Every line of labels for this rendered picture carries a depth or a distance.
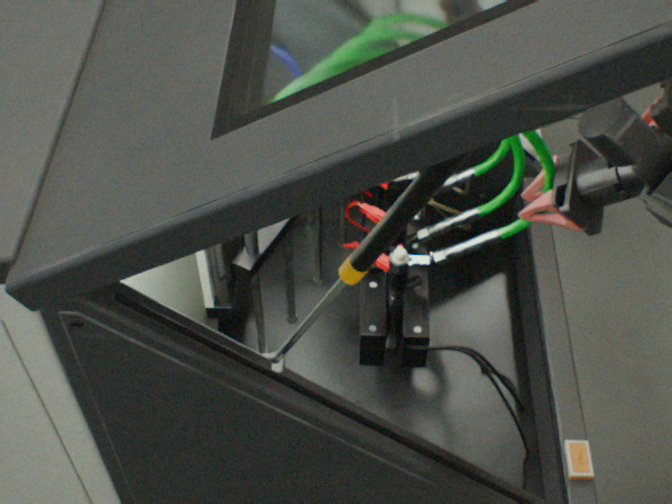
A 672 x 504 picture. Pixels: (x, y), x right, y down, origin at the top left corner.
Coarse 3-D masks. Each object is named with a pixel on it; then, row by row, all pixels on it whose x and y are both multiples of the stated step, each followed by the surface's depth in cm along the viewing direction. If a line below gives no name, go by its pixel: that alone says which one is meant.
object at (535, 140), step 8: (528, 136) 100; (536, 136) 100; (536, 144) 101; (544, 144) 101; (536, 152) 102; (544, 152) 102; (544, 160) 103; (552, 160) 103; (544, 168) 104; (552, 168) 104; (552, 176) 105; (544, 184) 107; (552, 184) 106; (544, 192) 107; (512, 224) 112; (520, 224) 112; (528, 224) 111; (504, 232) 113; (512, 232) 113
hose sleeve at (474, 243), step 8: (488, 232) 114; (496, 232) 113; (472, 240) 115; (480, 240) 114; (488, 240) 114; (496, 240) 114; (448, 248) 117; (456, 248) 116; (464, 248) 115; (472, 248) 115; (480, 248) 115; (448, 256) 117; (456, 256) 116
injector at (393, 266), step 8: (408, 256) 119; (392, 264) 118; (400, 264) 118; (392, 272) 120; (400, 272) 119; (392, 280) 121; (400, 280) 120; (408, 280) 122; (416, 280) 122; (392, 288) 122; (400, 288) 122; (408, 288) 122; (392, 296) 124; (400, 296) 124; (392, 304) 125; (400, 304) 126; (392, 312) 127; (400, 312) 128; (392, 320) 128; (392, 328) 130; (392, 336) 131; (392, 344) 133
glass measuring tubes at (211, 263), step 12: (240, 240) 138; (204, 252) 120; (216, 252) 122; (228, 252) 133; (204, 264) 122; (216, 264) 124; (228, 264) 130; (204, 276) 124; (216, 276) 126; (228, 276) 132; (204, 288) 126; (216, 288) 128; (228, 288) 132; (204, 300) 129; (216, 300) 131; (228, 300) 131; (216, 312) 131; (228, 312) 131
